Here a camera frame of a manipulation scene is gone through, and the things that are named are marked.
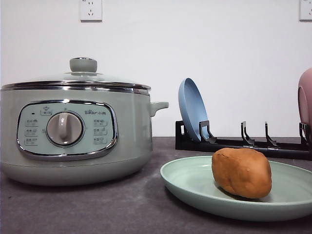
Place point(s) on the pink plate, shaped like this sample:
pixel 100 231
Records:
pixel 305 98

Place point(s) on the green plate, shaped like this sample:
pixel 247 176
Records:
pixel 190 182

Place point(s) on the white wall socket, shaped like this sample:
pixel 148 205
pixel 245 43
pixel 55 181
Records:
pixel 306 11
pixel 91 11

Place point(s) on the white wall socket right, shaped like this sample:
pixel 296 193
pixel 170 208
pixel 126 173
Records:
pixel 306 11

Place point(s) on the green electric steamer pot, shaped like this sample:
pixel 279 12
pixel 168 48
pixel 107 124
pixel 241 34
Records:
pixel 76 135

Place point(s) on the white wall socket left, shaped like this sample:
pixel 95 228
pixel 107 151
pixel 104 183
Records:
pixel 91 11

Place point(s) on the blue plate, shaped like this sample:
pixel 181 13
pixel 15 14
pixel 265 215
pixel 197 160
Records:
pixel 192 107

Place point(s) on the brown potato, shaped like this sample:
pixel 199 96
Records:
pixel 244 173

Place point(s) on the black plate rack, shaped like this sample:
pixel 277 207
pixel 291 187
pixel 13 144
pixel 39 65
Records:
pixel 209 144

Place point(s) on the glass steamer lid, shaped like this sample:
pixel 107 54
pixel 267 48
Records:
pixel 82 77

